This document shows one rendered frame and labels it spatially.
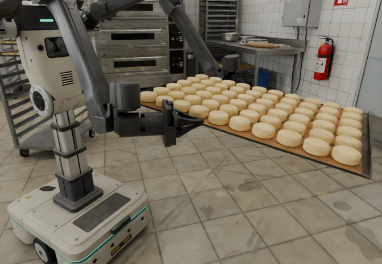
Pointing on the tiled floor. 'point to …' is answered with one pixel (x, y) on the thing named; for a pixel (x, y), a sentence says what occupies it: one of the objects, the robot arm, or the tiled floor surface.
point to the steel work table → (298, 46)
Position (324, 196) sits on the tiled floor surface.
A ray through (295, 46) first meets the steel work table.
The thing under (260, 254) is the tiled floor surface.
